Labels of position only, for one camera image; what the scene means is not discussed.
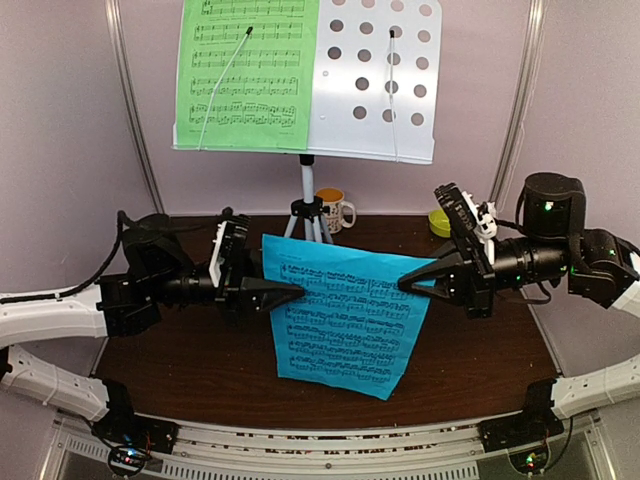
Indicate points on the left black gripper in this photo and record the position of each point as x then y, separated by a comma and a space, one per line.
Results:
244, 288

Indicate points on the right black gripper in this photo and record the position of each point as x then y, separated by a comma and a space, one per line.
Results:
470, 266

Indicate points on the blue paper sheet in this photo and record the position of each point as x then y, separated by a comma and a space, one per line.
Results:
353, 329

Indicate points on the green sheet music page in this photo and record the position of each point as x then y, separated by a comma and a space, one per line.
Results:
244, 75

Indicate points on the light blue music stand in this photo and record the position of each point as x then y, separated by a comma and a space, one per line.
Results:
353, 79

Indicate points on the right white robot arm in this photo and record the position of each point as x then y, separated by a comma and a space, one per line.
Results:
547, 243

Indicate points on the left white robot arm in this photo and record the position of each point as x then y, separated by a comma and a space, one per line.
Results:
146, 269

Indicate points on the small green bowl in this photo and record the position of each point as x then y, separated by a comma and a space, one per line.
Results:
439, 223

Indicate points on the patterned mug with orange inside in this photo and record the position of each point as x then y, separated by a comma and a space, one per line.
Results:
341, 213

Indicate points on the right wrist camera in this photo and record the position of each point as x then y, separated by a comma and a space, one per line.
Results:
484, 213

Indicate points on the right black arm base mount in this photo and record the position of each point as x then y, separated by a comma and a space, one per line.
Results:
534, 423

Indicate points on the front aluminium rail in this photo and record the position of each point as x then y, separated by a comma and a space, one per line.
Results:
450, 450

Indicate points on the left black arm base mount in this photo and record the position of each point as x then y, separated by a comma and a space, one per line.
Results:
131, 439

